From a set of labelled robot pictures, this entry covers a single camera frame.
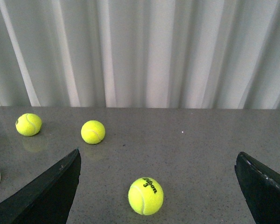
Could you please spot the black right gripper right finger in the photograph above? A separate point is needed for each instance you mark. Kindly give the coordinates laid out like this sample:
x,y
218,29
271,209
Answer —
x,y
260,186

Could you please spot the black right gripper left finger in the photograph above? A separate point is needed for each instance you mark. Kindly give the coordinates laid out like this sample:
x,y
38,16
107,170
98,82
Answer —
x,y
48,198

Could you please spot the tennis ball with black logo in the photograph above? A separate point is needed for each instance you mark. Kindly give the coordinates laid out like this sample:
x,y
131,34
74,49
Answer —
x,y
28,124

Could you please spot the plain yellow tennis ball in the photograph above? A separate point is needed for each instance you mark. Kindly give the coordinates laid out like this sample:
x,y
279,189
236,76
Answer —
x,y
93,132

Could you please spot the Wilson 3 tennis ball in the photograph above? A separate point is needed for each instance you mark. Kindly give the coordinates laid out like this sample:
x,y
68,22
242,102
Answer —
x,y
145,196

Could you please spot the white pleated curtain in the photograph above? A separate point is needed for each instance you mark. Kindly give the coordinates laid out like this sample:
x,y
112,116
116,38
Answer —
x,y
140,53

